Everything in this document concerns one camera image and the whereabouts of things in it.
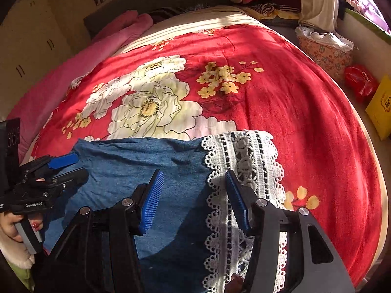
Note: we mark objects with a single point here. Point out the red floral blanket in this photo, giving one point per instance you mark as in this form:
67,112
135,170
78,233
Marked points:
241,77

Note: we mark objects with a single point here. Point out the cream wardrobe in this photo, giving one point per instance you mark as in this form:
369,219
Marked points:
32,44

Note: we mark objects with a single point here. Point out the red plastic bag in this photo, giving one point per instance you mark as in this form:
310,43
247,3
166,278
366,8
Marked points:
361,82

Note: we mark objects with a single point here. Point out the blue denim lace-hem pants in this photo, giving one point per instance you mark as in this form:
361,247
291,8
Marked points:
194,244

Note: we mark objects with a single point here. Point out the yellow box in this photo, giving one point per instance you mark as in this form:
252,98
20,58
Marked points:
379,108

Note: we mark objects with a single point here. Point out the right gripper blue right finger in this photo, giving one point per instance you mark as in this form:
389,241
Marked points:
236,195

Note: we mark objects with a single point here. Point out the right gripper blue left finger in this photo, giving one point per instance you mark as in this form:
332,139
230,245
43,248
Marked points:
150,199

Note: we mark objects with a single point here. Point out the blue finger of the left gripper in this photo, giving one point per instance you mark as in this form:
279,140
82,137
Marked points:
63,161
75,178

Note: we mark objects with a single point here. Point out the pink quilt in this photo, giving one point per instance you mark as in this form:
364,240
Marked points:
35,107

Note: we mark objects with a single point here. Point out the cream curtain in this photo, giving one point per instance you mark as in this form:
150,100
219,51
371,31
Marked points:
319,14

